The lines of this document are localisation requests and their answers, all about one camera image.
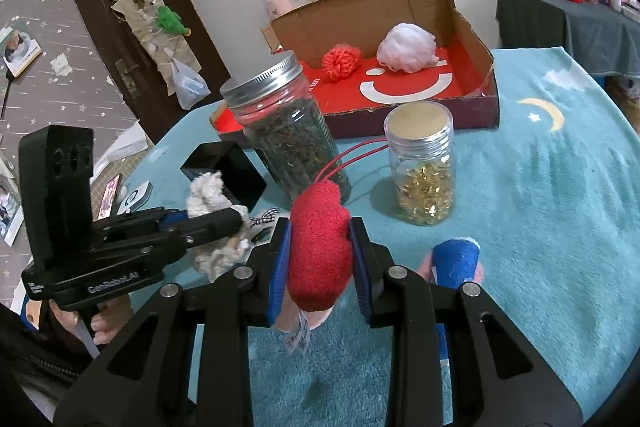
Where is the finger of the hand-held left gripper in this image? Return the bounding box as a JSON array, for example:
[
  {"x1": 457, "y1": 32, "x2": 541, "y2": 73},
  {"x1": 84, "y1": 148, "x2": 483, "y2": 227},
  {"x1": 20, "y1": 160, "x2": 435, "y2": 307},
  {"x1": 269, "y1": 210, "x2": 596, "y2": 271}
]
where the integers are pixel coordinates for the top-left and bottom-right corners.
[
  {"x1": 97, "y1": 206, "x2": 247, "y2": 269},
  {"x1": 92, "y1": 207, "x2": 192, "y2": 239}
]

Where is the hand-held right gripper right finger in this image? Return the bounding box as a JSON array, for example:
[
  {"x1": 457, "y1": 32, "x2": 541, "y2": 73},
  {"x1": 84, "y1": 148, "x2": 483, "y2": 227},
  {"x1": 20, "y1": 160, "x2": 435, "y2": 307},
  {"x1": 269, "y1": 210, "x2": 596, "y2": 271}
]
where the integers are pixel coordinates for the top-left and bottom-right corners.
[{"x1": 348, "y1": 217, "x2": 586, "y2": 427}]

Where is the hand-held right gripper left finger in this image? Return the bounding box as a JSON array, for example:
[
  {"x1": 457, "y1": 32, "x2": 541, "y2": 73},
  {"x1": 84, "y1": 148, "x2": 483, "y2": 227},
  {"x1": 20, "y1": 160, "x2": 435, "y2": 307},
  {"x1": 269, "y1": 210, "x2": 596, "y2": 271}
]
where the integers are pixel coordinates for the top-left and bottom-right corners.
[{"x1": 52, "y1": 217, "x2": 293, "y2": 427}]

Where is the white fluffy plush toy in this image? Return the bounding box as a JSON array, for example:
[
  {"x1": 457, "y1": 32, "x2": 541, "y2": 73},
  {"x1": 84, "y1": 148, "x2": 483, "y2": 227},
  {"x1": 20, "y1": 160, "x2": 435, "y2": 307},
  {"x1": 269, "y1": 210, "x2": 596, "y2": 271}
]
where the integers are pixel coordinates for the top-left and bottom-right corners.
[{"x1": 186, "y1": 171, "x2": 281, "y2": 280}]

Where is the red plush heart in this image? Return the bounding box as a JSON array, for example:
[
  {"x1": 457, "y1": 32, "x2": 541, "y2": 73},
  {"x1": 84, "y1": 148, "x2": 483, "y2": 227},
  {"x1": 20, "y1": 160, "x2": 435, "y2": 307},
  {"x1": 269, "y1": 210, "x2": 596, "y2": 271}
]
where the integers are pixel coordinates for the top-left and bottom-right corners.
[{"x1": 289, "y1": 142, "x2": 391, "y2": 312}]

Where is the blue soft toy piece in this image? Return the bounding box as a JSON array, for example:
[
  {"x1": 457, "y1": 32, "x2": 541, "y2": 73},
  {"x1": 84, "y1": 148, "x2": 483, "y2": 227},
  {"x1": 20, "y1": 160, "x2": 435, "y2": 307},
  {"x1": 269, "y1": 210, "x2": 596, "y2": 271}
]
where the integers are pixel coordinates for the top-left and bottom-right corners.
[{"x1": 432, "y1": 238, "x2": 482, "y2": 360}]

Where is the cardboard box red inside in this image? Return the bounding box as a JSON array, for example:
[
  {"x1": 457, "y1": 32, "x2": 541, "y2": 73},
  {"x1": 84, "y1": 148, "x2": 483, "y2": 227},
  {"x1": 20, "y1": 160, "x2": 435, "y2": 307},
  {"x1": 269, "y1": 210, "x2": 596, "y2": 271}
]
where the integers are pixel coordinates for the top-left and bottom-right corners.
[{"x1": 209, "y1": 0, "x2": 501, "y2": 142}]

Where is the person's left forearm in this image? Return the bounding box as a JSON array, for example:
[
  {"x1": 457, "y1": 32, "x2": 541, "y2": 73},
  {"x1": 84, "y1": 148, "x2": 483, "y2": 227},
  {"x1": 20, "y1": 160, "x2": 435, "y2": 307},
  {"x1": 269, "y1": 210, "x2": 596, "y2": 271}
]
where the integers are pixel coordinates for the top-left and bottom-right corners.
[{"x1": 0, "y1": 304, "x2": 98, "y2": 423}]

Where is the person's left hand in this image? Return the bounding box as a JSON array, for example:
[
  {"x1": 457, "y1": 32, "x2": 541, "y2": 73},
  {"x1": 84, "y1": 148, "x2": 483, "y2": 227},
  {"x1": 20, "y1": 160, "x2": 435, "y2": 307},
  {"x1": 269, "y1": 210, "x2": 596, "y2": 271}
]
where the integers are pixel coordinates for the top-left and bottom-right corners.
[{"x1": 91, "y1": 296, "x2": 134, "y2": 347}]

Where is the smartphone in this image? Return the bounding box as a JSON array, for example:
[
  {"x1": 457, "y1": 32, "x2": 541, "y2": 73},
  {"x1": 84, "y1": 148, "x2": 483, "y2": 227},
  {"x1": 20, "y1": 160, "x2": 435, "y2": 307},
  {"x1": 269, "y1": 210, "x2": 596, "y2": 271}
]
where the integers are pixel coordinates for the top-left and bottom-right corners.
[{"x1": 98, "y1": 173, "x2": 123, "y2": 222}]

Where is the black printed square box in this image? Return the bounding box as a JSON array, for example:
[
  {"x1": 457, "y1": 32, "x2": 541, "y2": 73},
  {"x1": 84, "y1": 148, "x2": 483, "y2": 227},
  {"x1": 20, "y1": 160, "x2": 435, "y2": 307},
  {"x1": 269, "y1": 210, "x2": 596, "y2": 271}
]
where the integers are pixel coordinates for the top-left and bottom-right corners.
[{"x1": 180, "y1": 143, "x2": 267, "y2": 212}]

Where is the white paper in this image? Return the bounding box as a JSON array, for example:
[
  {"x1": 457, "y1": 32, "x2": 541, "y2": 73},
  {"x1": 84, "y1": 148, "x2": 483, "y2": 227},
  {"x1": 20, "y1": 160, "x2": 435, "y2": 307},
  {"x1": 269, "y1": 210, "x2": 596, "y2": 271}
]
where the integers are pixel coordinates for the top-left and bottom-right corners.
[{"x1": 95, "y1": 122, "x2": 153, "y2": 172}]

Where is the small jar of gold capsules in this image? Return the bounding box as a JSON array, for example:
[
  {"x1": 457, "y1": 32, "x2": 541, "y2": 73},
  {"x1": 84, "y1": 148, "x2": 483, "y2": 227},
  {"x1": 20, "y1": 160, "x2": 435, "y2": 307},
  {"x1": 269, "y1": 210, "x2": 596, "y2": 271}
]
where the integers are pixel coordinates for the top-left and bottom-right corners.
[{"x1": 383, "y1": 102, "x2": 457, "y2": 227}]

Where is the glass jar of tea leaves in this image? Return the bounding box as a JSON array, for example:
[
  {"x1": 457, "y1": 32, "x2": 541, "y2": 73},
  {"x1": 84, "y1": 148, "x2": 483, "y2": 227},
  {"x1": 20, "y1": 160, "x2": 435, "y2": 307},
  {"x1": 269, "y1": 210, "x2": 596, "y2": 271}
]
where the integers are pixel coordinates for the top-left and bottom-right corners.
[{"x1": 220, "y1": 50, "x2": 351, "y2": 208}]

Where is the clear plastic bag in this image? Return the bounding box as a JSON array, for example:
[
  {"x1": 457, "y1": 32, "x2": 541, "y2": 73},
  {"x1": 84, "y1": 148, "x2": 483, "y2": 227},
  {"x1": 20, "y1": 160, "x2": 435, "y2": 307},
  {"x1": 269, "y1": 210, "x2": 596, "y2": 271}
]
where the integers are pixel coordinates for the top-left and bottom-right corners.
[{"x1": 171, "y1": 59, "x2": 212, "y2": 110}]

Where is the dark brown door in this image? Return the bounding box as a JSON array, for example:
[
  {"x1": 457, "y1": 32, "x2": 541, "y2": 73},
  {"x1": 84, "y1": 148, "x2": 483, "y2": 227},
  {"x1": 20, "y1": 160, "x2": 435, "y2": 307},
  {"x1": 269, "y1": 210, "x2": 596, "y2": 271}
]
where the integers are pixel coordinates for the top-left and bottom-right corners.
[{"x1": 61, "y1": 0, "x2": 231, "y2": 145}]

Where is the beige hanging organizer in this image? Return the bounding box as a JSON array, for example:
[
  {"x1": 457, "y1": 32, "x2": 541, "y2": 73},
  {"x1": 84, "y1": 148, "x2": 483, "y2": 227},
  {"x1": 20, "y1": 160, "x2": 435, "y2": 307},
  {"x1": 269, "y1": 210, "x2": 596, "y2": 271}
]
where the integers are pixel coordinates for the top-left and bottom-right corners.
[{"x1": 111, "y1": 0, "x2": 202, "y2": 95}]

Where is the green plush cactus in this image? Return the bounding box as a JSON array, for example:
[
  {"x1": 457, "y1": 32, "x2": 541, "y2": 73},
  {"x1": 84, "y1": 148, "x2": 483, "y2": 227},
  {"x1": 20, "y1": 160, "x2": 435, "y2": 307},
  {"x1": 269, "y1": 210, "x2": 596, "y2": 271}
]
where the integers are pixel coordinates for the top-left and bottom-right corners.
[{"x1": 154, "y1": 6, "x2": 192, "y2": 36}]

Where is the red-orange bath pouf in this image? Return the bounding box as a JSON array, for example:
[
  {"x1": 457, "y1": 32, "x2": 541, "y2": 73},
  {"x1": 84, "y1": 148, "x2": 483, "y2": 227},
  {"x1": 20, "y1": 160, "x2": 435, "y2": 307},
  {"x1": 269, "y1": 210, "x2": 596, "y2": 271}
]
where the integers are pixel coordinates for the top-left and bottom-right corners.
[{"x1": 321, "y1": 47, "x2": 362, "y2": 82}]

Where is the white bath pouf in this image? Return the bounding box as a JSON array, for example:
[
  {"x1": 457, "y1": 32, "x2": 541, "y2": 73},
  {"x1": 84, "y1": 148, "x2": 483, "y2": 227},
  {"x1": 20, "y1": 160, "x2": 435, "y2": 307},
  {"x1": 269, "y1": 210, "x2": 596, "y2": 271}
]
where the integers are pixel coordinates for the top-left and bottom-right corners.
[{"x1": 376, "y1": 23, "x2": 437, "y2": 74}]

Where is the table with grey cloth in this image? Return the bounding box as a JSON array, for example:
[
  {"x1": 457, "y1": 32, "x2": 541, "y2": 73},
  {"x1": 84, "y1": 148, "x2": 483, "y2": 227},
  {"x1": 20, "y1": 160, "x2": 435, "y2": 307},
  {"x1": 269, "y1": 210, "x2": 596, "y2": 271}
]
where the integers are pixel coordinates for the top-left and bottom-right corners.
[{"x1": 496, "y1": 0, "x2": 640, "y2": 80}]

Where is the door handle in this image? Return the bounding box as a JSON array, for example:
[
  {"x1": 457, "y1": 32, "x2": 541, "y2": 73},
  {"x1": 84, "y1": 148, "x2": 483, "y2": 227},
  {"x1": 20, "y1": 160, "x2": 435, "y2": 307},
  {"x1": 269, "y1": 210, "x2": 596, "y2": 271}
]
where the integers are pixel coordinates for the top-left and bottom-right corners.
[{"x1": 115, "y1": 59, "x2": 141, "y2": 100}]

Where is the pink plush wall toy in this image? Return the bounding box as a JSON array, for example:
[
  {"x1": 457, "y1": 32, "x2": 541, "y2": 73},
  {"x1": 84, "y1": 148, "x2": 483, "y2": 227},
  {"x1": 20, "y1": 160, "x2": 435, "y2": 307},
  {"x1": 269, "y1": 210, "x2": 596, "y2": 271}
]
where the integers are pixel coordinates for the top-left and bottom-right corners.
[{"x1": 265, "y1": 0, "x2": 296, "y2": 18}]

